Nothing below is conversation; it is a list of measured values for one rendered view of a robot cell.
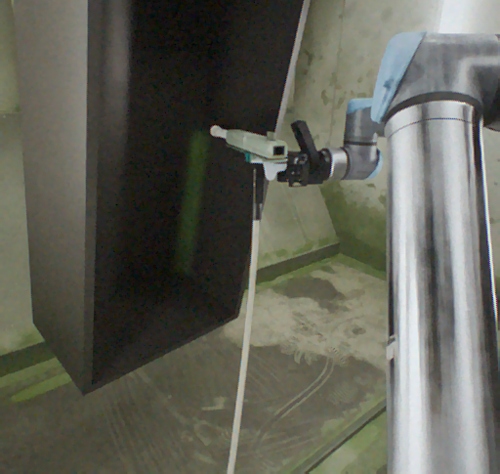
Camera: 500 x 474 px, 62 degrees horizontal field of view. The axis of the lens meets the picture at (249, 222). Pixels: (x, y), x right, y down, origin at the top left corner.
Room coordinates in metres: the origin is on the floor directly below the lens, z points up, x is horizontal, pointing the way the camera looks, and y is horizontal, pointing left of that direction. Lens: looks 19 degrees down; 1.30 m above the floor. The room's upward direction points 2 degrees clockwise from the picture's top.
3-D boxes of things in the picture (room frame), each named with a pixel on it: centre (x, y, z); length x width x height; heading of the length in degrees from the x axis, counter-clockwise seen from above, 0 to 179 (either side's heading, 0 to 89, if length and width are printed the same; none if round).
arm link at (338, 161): (1.12, -0.21, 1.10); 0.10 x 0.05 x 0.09; 23
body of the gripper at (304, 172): (1.08, -0.13, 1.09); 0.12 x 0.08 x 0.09; 113
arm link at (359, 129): (1.15, -0.31, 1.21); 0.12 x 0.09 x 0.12; 84
